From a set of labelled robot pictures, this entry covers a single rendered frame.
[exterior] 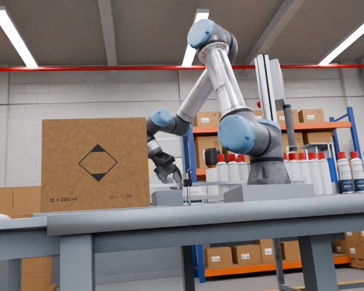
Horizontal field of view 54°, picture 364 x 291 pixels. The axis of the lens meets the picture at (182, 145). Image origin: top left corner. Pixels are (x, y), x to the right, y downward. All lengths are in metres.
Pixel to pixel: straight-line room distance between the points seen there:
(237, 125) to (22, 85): 5.84
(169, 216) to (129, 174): 0.35
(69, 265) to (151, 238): 0.17
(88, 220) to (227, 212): 0.28
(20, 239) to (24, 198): 3.84
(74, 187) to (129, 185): 0.15
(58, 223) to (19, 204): 3.97
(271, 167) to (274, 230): 0.42
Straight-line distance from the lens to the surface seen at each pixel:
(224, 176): 1.54
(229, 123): 1.13
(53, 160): 1.06
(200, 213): 0.73
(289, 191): 1.16
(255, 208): 0.76
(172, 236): 0.77
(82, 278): 0.75
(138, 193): 1.03
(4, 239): 0.86
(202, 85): 1.47
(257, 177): 1.21
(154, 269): 6.01
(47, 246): 0.85
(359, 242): 5.77
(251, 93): 6.79
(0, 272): 3.23
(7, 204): 4.72
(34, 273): 4.67
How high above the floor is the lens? 0.79
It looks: 13 degrees up
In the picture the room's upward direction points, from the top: 4 degrees counter-clockwise
